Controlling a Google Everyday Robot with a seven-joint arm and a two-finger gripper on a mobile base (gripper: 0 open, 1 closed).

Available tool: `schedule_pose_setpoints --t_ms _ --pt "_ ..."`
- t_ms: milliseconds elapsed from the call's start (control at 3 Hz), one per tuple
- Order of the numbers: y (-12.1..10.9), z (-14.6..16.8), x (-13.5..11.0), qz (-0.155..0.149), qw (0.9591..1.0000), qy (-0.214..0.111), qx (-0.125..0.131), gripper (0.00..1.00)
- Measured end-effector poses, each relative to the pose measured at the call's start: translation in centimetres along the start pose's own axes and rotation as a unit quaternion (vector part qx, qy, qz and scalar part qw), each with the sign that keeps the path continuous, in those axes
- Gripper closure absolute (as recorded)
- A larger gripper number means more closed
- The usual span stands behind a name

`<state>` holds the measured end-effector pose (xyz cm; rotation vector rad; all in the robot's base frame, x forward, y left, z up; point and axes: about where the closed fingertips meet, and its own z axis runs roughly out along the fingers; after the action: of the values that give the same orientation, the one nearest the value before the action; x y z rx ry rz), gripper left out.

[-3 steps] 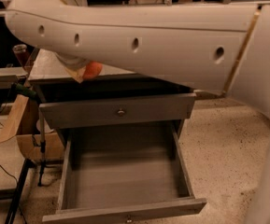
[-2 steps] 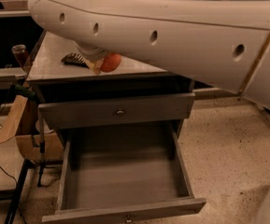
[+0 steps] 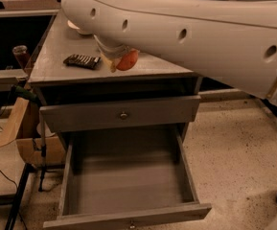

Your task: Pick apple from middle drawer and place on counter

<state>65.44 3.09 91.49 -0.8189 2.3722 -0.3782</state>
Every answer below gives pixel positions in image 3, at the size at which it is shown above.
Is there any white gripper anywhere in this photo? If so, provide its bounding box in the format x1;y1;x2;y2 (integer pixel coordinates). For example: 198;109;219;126
94;35;131;73

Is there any red apple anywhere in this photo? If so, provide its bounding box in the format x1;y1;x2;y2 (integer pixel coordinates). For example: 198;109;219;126
116;50;139;71

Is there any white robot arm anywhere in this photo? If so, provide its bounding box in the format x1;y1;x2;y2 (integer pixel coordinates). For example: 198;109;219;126
61;0;277;106

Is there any grey wooden drawer cabinet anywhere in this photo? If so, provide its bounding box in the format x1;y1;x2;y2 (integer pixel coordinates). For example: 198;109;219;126
30;11;201;140

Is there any closed grey top drawer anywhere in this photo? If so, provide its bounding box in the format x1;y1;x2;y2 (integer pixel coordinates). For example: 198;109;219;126
40;95;200;132

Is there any open grey middle drawer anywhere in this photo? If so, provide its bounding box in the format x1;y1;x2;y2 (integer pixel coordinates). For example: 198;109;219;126
43;125;212;230

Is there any dark striped snack bar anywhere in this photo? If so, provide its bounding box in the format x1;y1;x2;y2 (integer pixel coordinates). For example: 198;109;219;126
63;54;100;70

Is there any white bowl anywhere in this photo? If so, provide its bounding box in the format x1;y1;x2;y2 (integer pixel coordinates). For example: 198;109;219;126
67;20;92;35

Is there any brown plastic cup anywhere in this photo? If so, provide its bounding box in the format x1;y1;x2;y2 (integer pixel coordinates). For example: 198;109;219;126
12;45;30;70

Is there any brown cardboard box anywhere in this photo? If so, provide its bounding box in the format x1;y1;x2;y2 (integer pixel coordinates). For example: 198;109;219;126
0;98;66;166

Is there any black tripod stand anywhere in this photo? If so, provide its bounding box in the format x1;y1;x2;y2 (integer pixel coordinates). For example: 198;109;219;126
5;115;47;230

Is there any green handled tool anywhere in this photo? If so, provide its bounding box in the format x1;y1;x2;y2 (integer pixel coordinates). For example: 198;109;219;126
11;85;38;103

